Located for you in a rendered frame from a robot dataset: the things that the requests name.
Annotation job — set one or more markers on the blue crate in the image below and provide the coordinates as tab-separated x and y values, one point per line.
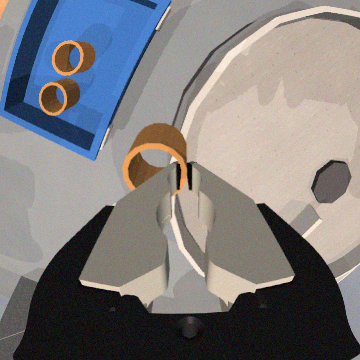
116	29

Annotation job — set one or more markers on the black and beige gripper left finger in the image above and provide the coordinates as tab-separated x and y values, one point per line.
120	251

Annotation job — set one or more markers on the bronze bushing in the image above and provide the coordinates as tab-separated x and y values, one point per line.
155	136
61	56
48	98

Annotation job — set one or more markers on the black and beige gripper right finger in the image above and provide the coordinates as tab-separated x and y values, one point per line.
252	249

